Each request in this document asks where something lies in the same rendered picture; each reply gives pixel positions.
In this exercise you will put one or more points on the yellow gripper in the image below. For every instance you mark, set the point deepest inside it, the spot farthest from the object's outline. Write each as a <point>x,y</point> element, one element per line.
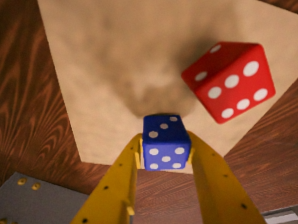
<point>222,199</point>

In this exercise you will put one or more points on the red die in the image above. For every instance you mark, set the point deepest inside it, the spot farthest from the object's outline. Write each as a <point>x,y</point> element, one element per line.
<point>230,79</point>

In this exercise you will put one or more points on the blue die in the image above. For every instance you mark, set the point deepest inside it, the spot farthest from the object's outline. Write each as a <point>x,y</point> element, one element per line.
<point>165,143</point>

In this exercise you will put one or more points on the beige flat mat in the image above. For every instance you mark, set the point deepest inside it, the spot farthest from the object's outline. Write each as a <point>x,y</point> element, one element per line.
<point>118,61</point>

